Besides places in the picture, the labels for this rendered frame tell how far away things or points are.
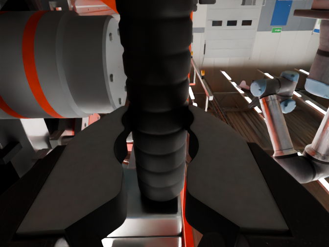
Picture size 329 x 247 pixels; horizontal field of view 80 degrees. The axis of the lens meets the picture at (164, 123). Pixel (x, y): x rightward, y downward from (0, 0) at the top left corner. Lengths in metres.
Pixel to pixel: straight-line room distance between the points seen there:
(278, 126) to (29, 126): 0.89
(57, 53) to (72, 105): 0.06
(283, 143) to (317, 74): 0.33
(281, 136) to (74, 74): 0.88
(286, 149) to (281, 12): 14.30
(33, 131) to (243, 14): 14.02
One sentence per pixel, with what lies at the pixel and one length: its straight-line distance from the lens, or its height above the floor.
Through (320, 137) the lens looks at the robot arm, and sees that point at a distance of 1.01.
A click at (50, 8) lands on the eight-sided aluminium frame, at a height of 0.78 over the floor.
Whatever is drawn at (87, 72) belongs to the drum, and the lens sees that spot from 0.24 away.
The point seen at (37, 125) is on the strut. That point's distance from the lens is 0.39.
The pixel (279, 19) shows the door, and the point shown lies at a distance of 15.15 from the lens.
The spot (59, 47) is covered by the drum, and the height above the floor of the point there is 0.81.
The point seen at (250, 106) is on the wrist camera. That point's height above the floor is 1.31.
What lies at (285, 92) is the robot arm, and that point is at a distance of 1.11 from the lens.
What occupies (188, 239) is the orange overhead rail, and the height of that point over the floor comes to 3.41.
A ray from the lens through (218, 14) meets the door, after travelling 13.75.
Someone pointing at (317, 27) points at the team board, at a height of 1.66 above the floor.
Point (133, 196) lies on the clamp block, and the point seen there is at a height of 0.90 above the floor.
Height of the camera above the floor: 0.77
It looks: 31 degrees up
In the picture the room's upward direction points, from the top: 179 degrees clockwise
